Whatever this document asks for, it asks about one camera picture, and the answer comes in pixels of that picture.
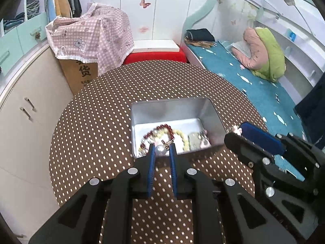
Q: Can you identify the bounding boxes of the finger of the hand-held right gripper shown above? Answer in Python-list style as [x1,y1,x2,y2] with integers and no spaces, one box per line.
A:
[239,121,286,157]
[223,132,274,181]

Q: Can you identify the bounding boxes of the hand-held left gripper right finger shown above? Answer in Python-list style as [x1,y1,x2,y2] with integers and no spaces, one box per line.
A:
[169,143,297,244]

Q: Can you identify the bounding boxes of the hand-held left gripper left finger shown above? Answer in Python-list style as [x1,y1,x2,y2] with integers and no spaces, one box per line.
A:
[28,144,156,244]

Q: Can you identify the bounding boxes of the gold pearl hair clip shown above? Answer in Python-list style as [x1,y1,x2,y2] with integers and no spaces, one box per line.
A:
[155,138,176,156]

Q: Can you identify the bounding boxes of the yellow bead bracelet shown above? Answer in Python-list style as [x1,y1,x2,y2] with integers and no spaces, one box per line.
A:
[151,128,191,154]

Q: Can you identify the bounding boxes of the pale green jade pendant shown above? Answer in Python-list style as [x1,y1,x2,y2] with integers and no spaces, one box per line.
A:
[188,132,204,149]

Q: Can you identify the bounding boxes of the pink white brooch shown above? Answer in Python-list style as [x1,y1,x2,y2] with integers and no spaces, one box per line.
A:
[200,130,212,148]

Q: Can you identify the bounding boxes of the red bead bracelet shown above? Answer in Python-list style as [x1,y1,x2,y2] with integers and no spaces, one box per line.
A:
[138,124,176,155]

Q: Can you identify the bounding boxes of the brown metal-lined box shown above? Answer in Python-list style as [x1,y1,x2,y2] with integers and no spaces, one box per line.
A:
[130,97,226,158]

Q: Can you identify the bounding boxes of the teal bed sheet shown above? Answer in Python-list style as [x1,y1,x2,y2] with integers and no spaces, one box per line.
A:
[186,39,309,143]

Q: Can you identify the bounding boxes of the dark blue garment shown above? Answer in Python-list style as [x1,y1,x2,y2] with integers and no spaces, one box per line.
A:
[295,72,325,153]

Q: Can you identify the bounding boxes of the round polka dot table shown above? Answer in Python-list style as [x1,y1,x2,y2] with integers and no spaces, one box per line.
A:
[49,61,270,244]

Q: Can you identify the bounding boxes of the pink green pillow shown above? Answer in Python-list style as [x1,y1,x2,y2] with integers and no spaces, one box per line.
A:
[232,27,286,83]

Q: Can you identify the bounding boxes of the white bedside shelf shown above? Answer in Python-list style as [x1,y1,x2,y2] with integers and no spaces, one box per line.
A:
[254,0,325,94]

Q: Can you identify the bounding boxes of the red stool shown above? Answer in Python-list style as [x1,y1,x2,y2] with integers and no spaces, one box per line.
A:
[123,51,188,65]

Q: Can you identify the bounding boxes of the brown cardboard box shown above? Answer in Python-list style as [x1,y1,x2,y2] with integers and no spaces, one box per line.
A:
[59,56,99,96]

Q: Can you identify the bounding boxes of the folded dark clothes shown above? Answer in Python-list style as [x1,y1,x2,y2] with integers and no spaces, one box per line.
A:
[184,28,216,49]

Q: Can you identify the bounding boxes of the white board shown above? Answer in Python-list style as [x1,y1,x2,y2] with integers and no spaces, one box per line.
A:
[132,40,180,54]

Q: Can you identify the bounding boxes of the cream cabinet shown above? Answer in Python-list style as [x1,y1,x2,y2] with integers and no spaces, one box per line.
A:
[0,42,74,234]

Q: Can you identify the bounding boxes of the pink checked cloth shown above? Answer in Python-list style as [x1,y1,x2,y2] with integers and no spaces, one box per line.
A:
[45,2,135,75]

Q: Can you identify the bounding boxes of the white wardrobe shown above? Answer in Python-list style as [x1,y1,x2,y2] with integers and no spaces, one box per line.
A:
[119,0,214,46]

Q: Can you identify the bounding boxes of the mint green drawers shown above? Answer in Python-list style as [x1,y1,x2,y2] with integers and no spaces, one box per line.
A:
[0,13,51,74]

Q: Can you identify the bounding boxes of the light blue hanging garment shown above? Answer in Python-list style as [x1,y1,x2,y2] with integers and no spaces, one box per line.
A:
[44,0,57,22]

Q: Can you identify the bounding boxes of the folded jeans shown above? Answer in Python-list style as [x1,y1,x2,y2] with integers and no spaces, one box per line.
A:
[2,13,26,31]
[26,0,40,19]

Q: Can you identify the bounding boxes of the mint green bed frame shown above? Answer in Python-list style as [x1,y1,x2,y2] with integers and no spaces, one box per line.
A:
[181,0,318,64]

